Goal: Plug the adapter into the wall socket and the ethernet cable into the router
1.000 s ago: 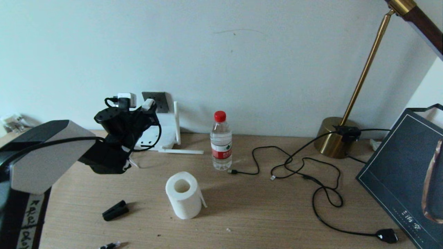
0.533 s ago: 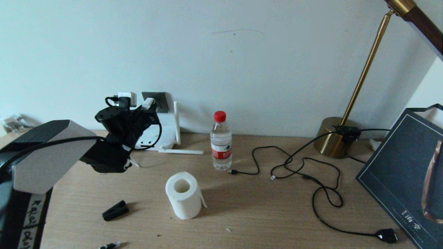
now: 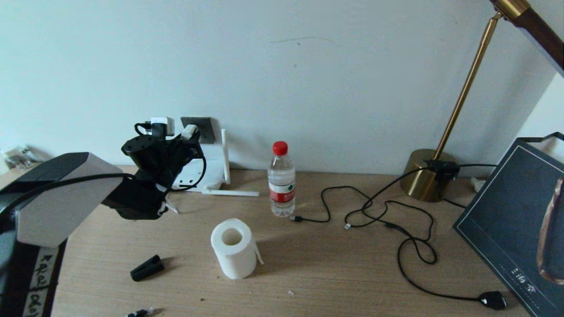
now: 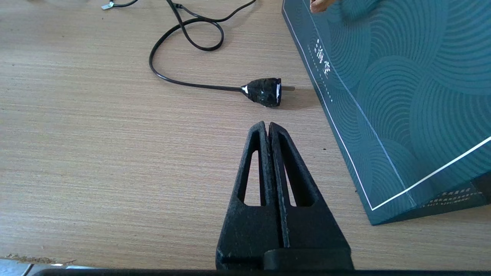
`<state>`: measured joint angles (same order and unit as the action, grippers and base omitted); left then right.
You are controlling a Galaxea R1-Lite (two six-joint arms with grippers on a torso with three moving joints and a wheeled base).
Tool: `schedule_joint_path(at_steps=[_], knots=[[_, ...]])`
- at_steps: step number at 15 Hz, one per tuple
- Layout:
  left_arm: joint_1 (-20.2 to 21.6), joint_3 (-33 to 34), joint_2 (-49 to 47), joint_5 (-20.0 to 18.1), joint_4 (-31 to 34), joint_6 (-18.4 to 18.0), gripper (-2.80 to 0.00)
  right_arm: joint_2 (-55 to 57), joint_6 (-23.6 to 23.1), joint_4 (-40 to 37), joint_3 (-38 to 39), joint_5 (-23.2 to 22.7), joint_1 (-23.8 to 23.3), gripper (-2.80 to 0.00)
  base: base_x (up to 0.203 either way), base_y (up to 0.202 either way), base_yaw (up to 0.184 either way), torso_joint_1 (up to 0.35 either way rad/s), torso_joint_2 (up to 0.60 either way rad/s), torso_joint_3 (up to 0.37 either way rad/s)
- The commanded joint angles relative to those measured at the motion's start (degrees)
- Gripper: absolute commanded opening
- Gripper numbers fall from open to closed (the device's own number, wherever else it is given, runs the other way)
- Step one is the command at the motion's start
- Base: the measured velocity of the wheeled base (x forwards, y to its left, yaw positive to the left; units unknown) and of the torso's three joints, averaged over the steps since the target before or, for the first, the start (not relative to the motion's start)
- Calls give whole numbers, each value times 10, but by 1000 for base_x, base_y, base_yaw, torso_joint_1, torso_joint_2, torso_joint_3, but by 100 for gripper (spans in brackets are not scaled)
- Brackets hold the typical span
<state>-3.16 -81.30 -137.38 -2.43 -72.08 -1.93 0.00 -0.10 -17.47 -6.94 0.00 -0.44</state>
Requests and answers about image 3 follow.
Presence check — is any black cable silver connector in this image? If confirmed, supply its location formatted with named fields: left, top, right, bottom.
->
left=344, top=166, right=441, bottom=230

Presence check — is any brass desk lamp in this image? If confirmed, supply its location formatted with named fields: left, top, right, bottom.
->
left=399, top=0, right=564, bottom=202

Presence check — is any brown ribbon bag handle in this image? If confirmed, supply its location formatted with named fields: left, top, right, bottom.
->
left=536, top=176, right=564, bottom=285

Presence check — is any white router with antennas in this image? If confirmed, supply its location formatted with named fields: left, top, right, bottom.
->
left=174, top=129, right=260, bottom=197

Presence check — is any dark gift bag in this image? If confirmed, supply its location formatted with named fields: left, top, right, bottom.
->
left=453, top=132, right=564, bottom=317

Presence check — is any small white object by wall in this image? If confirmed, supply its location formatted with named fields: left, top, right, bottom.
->
left=0, top=145, right=38, bottom=170

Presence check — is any black lamp power cord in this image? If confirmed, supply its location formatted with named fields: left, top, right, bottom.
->
left=290, top=186, right=507, bottom=310

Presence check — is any black power block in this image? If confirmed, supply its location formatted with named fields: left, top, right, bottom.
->
left=425, top=159, right=459, bottom=181

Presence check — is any water bottle red cap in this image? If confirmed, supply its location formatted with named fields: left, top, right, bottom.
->
left=267, top=141, right=296, bottom=217

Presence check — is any black plastic clip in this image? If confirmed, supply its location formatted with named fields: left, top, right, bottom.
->
left=130, top=254, right=164, bottom=282

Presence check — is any white toilet paper roll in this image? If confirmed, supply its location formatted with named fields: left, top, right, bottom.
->
left=210, top=218, right=264, bottom=280

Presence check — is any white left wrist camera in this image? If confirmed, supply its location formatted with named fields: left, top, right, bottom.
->
left=145, top=117, right=176, bottom=137

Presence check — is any grey wall socket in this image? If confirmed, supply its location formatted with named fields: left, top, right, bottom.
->
left=181, top=117, right=216, bottom=144

